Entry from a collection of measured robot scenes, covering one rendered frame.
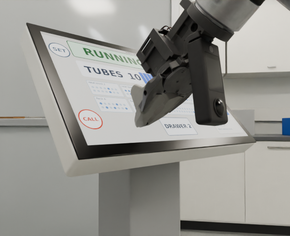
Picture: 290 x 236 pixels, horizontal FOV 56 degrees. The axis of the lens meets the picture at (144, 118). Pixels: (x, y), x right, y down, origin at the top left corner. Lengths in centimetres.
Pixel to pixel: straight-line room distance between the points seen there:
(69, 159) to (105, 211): 29
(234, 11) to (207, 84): 9
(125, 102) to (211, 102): 20
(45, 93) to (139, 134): 17
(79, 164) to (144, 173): 24
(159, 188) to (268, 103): 290
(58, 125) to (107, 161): 9
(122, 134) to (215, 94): 16
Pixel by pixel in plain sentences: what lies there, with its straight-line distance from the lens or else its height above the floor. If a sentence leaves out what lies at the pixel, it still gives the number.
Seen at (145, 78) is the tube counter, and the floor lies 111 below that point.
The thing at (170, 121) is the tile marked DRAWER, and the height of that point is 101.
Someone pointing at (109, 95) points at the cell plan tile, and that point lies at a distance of 50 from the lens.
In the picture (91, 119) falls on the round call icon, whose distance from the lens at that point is 43.
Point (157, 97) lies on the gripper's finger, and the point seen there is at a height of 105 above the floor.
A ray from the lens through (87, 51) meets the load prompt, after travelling 59.
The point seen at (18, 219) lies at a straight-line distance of 168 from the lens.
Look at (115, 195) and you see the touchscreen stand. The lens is 62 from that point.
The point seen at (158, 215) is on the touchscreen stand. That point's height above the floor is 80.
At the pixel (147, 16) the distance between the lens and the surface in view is 146.
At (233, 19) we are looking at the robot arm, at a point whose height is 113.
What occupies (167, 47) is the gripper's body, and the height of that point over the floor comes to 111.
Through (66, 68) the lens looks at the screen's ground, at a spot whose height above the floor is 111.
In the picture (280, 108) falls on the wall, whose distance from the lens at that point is 343.
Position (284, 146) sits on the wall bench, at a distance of 273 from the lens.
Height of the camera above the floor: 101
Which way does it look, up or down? 1 degrees up
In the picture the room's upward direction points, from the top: straight up
